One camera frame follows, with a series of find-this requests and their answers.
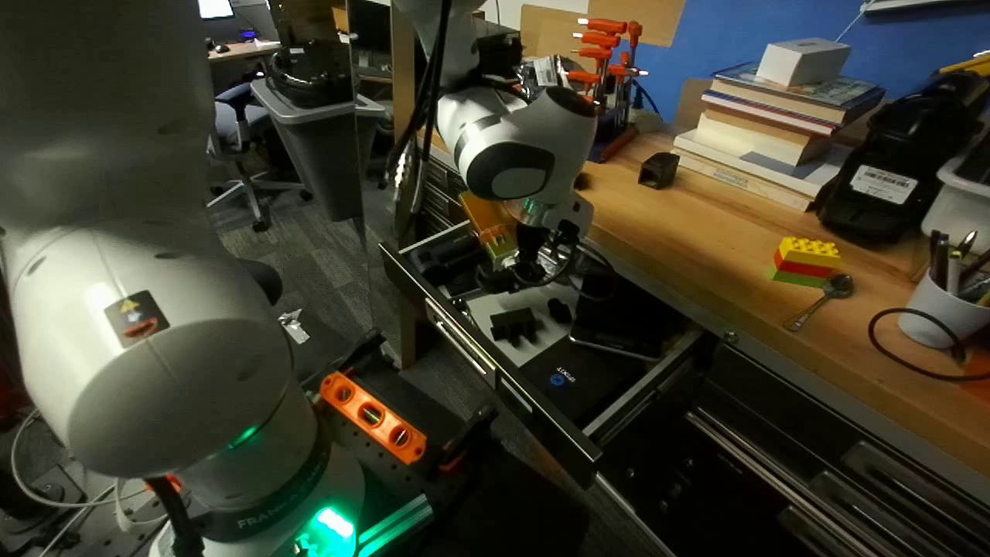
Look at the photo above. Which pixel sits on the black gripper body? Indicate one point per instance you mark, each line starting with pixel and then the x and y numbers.
pixel 531 241

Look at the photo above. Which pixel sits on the small black block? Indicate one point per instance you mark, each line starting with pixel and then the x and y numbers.
pixel 558 310

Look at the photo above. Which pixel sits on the metal drawer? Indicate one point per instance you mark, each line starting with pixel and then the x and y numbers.
pixel 446 278

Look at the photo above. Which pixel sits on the black plastic bracket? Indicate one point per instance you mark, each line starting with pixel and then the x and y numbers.
pixel 515 327

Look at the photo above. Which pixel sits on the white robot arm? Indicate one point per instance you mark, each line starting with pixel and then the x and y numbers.
pixel 143 341

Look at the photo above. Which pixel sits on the black box blue logo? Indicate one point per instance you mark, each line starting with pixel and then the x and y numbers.
pixel 582 381

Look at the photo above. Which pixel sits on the grey waste bin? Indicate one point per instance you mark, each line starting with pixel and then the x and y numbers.
pixel 327 145

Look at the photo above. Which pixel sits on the stack of books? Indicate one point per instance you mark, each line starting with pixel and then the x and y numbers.
pixel 794 136

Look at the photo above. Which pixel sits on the stacked toy bricks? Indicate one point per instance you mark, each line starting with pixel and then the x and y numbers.
pixel 806 261

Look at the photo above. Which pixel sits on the white box on books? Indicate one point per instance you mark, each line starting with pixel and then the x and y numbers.
pixel 803 63

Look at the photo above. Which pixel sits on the office chair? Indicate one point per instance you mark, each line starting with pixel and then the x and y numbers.
pixel 238 130

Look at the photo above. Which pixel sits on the metal spoon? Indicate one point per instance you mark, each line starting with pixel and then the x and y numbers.
pixel 837 289

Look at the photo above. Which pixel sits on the black label printer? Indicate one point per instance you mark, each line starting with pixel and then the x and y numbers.
pixel 888 180

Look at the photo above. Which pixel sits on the white utensil cup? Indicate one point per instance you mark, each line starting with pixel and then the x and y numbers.
pixel 938 314

